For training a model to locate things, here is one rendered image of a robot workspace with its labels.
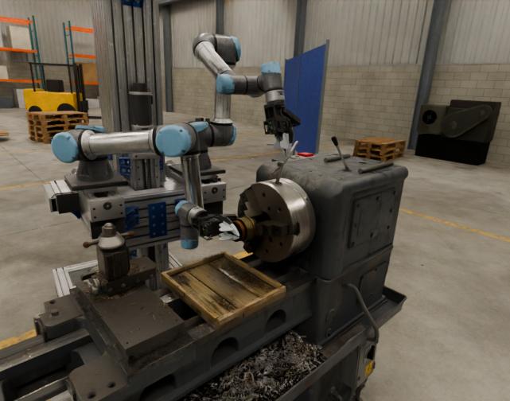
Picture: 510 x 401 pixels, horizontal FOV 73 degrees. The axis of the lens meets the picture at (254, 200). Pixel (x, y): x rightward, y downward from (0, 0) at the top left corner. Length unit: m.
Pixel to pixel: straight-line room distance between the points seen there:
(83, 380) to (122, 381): 0.09
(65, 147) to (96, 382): 0.86
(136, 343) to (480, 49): 11.02
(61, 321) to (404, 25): 11.78
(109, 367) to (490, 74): 10.85
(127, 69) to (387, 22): 11.15
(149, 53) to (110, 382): 1.41
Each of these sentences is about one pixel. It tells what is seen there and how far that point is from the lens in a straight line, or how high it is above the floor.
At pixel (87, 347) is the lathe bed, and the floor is 0.84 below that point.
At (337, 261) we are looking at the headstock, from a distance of 1.41.
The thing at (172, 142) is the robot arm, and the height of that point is 1.37.
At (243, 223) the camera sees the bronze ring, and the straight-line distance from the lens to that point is 1.23.
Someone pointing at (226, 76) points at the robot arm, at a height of 1.61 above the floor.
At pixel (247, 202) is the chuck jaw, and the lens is 1.29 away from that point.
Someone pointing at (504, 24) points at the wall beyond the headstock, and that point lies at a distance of 11.31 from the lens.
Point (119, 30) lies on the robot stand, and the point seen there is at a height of 1.79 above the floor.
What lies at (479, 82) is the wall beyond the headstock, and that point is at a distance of 11.21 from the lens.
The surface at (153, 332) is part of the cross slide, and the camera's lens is 0.97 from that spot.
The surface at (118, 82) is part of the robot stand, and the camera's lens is 1.81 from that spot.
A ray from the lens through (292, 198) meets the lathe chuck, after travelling 1.25.
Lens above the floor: 1.57
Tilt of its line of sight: 18 degrees down
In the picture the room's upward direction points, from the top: 3 degrees clockwise
